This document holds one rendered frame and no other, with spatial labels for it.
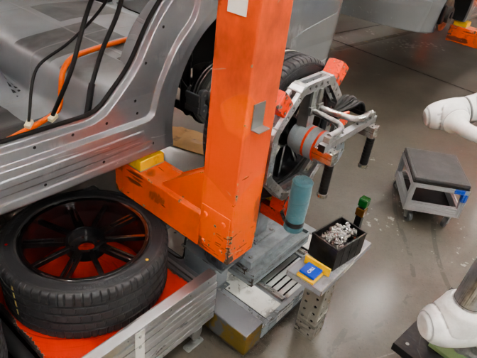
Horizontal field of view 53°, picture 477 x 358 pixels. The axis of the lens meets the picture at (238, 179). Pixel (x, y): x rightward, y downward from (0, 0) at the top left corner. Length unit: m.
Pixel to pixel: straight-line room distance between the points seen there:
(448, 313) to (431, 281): 1.03
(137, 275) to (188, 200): 0.34
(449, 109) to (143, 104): 1.17
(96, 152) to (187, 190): 0.37
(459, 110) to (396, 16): 2.63
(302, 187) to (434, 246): 1.39
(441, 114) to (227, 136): 0.85
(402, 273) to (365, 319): 0.46
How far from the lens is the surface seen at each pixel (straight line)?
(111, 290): 1.79
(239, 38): 1.44
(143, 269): 1.84
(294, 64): 1.94
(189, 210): 1.86
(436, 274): 2.96
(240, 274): 2.39
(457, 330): 1.90
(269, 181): 1.93
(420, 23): 4.62
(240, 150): 1.55
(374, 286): 2.72
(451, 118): 1.97
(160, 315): 1.85
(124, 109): 1.88
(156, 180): 1.99
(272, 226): 2.54
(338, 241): 1.99
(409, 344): 2.10
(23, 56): 2.45
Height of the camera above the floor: 1.79
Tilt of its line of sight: 33 degrees down
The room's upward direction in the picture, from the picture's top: 7 degrees clockwise
